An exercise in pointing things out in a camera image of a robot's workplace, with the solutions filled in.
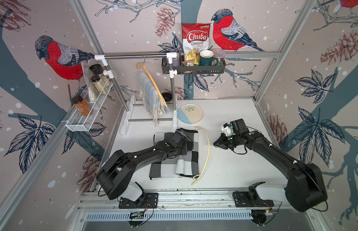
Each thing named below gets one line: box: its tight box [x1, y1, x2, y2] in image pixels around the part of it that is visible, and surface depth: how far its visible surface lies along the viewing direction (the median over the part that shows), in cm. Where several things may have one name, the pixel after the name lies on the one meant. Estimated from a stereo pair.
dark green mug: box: [199, 49, 219, 66], surface depth 86 cm
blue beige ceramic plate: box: [177, 103, 204, 125], surface depth 116 cm
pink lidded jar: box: [212, 48, 226, 66], surface depth 87 cm
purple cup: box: [172, 52, 180, 67], surface depth 83 cm
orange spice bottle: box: [71, 95, 92, 116], surface depth 68 cm
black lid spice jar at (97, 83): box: [90, 75, 105, 94], surface depth 78 cm
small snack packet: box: [181, 58, 196, 67], surface depth 87 cm
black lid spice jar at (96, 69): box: [89, 64, 105, 75], surface depth 80 cm
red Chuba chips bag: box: [181, 23, 211, 65], surface depth 81 cm
